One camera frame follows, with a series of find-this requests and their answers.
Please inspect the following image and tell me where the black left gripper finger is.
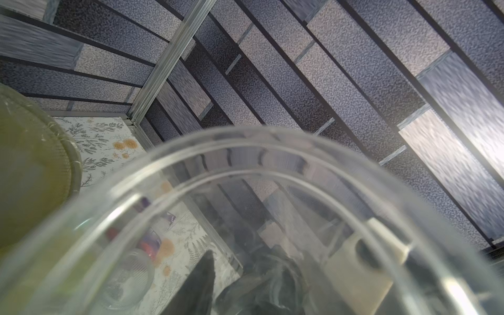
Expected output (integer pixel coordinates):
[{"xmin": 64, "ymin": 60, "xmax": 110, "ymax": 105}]
[{"xmin": 160, "ymin": 250, "xmax": 215, "ymax": 315}]

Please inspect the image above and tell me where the clear jar of mung beans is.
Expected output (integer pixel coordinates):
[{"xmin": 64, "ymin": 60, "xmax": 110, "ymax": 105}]
[{"xmin": 98, "ymin": 249, "xmax": 154, "ymax": 311}]

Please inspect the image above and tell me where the yellow plastic trash bag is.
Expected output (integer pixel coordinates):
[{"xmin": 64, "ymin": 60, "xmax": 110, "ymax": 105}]
[{"xmin": 1, "ymin": 85, "xmax": 83, "ymax": 256}]

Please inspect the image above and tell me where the purple packet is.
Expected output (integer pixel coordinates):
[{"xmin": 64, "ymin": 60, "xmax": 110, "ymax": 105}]
[{"xmin": 136, "ymin": 211, "xmax": 177, "ymax": 261}]

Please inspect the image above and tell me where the aluminium frame post right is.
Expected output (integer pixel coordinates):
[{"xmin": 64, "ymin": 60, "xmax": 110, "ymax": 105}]
[{"xmin": 127, "ymin": 0, "xmax": 216, "ymax": 126}]

